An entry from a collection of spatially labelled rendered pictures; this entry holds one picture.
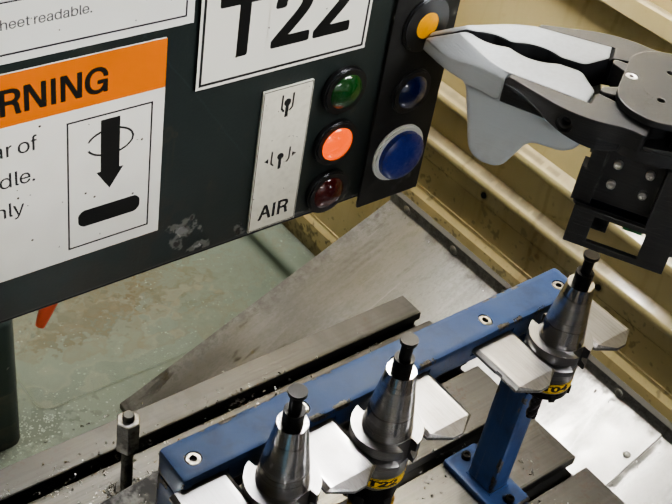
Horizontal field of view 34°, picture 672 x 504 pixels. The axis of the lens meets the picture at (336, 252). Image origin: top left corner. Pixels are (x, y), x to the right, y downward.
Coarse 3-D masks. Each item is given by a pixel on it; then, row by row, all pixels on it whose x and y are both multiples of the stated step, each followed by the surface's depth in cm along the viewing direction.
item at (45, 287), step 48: (384, 0) 53; (96, 48) 44; (192, 48) 47; (384, 48) 55; (192, 96) 49; (240, 96) 51; (192, 144) 51; (240, 144) 53; (192, 192) 53; (240, 192) 55; (144, 240) 53; (192, 240) 55; (0, 288) 49; (48, 288) 51; (96, 288) 54
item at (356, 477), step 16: (320, 432) 92; (336, 432) 93; (320, 448) 91; (336, 448) 91; (352, 448) 92; (320, 464) 90; (336, 464) 90; (352, 464) 90; (368, 464) 90; (336, 480) 89; (352, 480) 89; (368, 480) 90
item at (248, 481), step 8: (248, 464) 88; (312, 464) 88; (248, 472) 87; (312, 472) 88; (248, 480) 86; (312, 480) 87; (320, 480) 87; (248, 488) 86; (256, 488) 86; (312, 488) 87; (320, 488) 87; (248, 496) 86; (256, 496) 85; (264, 496) 85; (304, 496) 86; (312, 496) 87
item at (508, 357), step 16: (512, 336) 105; (480, 352) 103; (496, 352) 103; (512, 352) 103; (528, 352) 104; (496, 368) 102; (512, 368) 102; (528, 368) 102; (544, 368) 102; (512, 384) 100; (528, 384) 100; (544, 384) 101
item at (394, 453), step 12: (360, 408) 94; (360, 420) 93; (420, 420) 94; (348, 432) 94; (360, 432) 92; (420, 432) 93; (360, 444) 91; (372, 444) 91; (384, 444) 91; (396, 444) 91; (408, 444) 93; (372, 456) 91; (384, 456) 91; (396, 456) 91; (408, 456) 94; (384, 468) 92; (396, 468) 92
